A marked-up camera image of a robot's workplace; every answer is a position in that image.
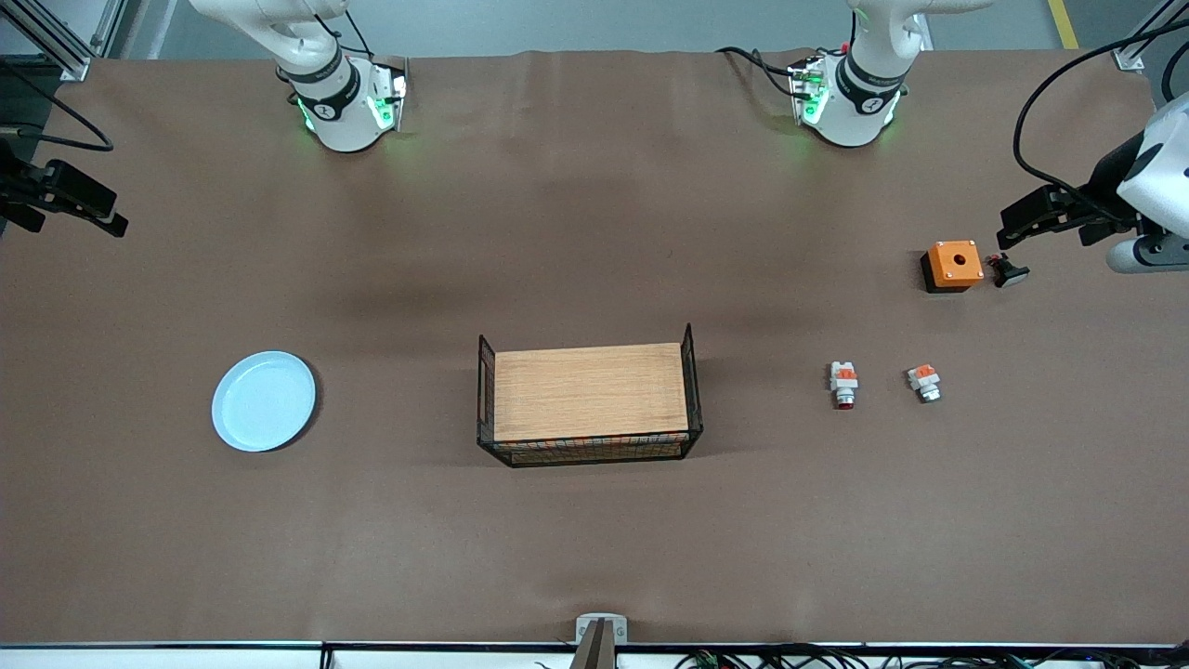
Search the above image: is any light blue round plate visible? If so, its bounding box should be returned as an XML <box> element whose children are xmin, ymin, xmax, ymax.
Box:
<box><xmin>211</xmin><ymin>350</ymin><xmax>318</xmax><ymax>453</ymax></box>

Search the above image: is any arm base box green light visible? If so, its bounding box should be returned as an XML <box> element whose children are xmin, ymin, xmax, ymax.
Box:
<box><xmin>788</xmin><ymin>56</ymin><xmax>830</xmax><ymax>126</ymax></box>
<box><xmin>367</xmin><ymin>58</ymin><xmax>410</xmax><ymax>132</ymax></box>

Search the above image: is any black push button cap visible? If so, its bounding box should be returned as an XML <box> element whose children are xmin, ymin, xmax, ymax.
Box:
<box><xmin>986</xmin><ymin>253</ymin><xmax>1032</xmax><ymax>289</ymax></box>

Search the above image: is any orange button box with hole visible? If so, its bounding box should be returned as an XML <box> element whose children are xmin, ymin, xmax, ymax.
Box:
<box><xmin>920</xmin><ymin>241</ymin><xmax>986</xmax><ymax>295</ymax></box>

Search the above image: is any wooden board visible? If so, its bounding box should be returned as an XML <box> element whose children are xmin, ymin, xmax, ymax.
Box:
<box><xmin>493</xmin><ymin>342</ymin><xmax>691</xmax><ymax>443</ymax></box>

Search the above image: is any brown table cover sheet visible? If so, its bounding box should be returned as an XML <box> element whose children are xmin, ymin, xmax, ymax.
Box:
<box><xmin>0</xmin><ymin>48</ymin><xmax>1189</xmax><ymax>647</ymax></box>

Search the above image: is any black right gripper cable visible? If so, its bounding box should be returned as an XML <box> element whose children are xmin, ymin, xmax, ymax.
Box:
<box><xmin>0</xmin><ymin>56</ymin><xmax>115</xmax><ymax>153</ymax></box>

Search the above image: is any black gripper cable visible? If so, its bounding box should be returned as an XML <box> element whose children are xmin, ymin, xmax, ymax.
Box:
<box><xmin>1013</xmin><ymin>19</ymin><xmax>1189</xmax><ymax>220</ymax></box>
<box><xmin>0</xmin><ymin>56</ymin><xmax>115</xmax><ymax>153</ymax></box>

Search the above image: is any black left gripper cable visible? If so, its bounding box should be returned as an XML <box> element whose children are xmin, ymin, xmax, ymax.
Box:
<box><xmin>1013</xmin><ymin>19</ymin><xmax>1189</xmax><ymax>220</ymax></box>

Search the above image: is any aluminium frame profile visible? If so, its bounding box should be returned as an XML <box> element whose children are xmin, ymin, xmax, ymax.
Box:
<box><xmin>1112</xmin><ymin>0</ymin><xmax>1189</xmax><ymax>73</ymax></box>
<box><xmin>0</xmin><ymin>0</ymin><xmax>131</xmax><ymax>83</ymax></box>

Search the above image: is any black base cable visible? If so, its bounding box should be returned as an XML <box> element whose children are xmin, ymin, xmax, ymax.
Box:
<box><xmin>715</xmin><ymin>46</ymin><xmax>802</xmax><ymax>99</ymax></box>

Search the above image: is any black wire basket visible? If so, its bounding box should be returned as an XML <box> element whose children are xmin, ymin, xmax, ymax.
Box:
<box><xmin>477</xmin><ymin>322</ymin><xmax>704</xmax><ymax>468</ymax></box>

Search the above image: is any white table edge rail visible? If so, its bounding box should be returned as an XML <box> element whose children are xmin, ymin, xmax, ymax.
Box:
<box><xmin>0</xmin><ymin>641</ymin><xmax>1189</xmax><ymax>669</ymax></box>

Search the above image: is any black cable bundle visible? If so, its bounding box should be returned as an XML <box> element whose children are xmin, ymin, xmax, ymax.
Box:
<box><xmin>673</xmin><ymin>644</ymin><xmax>1189</xmax><ymax>669</ymax></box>

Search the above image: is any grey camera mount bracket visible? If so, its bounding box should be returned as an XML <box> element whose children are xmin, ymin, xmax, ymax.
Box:
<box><xmin>568</xmin><ymin>613</ymin><xmax>630</xmax><ymax>669</ymax></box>

